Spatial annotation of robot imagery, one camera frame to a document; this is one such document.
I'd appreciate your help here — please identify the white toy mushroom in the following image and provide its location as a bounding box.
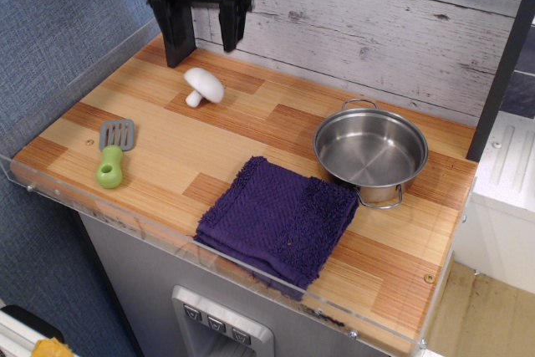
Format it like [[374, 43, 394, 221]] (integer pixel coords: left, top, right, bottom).
[[184, 68, 224, 108]]

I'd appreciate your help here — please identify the stainless steel pot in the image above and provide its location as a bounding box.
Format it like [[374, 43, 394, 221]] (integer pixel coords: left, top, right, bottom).
[[313, 99, 429, 210]]

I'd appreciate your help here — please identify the purple folded towel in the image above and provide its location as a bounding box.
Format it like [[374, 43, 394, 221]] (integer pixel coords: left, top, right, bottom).
[[195, 156, 359, 289]]

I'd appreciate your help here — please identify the grey cabinet front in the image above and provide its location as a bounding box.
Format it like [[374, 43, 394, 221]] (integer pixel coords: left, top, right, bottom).
[[81, 215, 382, 356]]

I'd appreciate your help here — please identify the silver button panel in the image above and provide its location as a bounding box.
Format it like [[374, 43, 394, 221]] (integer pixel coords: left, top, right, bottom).
[[171, 285, 275, 357]]

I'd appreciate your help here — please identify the white toy sink counter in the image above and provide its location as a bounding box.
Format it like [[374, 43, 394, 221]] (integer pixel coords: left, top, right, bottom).
[[452, 112, 534, 293]]

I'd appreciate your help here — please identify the black left frame post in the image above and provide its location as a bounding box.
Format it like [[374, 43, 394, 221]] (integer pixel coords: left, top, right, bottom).
[[164, 37, 196, 69]]

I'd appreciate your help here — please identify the black frame post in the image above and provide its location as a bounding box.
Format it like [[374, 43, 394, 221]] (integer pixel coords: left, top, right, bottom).
[[164, 37, 196, 69], [466, 0, 534, 162]]

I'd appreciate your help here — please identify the grey spatula green handle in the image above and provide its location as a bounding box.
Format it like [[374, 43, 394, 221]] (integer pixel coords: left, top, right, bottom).
[[95, 119, 135, 189]]

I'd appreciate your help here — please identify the clear acrylic guard rail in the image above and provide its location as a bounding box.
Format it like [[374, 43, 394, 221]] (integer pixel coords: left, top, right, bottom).
[[1, 22, 476, 356]]

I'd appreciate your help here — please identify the black right frame post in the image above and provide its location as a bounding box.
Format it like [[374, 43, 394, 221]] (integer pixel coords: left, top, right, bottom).
[[466, 0, 534, 162]]

